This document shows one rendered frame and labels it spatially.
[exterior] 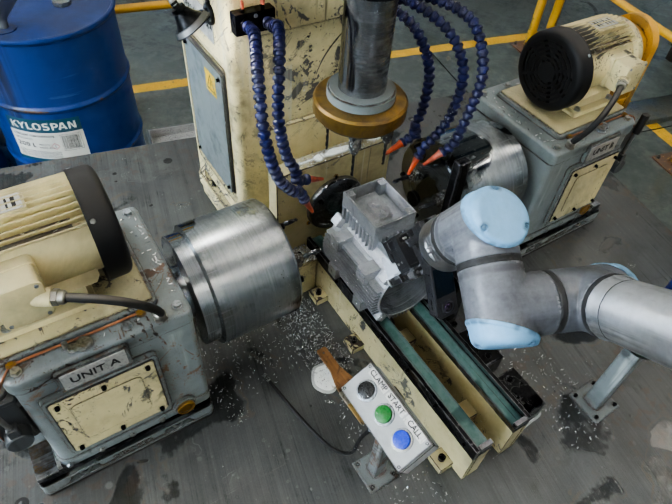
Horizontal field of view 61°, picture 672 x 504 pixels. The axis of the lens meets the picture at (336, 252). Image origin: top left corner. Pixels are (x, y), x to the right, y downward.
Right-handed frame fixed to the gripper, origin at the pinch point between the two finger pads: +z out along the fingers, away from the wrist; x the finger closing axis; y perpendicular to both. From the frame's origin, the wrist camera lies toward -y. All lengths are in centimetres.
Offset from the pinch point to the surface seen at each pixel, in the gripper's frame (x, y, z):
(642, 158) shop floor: -242, 5, 128
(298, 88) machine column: -3.3, 46.6, 7.7
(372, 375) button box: 14.9, -12.5, -6.2
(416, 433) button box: 14.7, -22.9, -12.2
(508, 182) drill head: -39.2, 9.7, 4.1
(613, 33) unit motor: -69, 29, -14
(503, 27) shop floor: -279, 138, 204
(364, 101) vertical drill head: -3.4, 31.5, -13.1
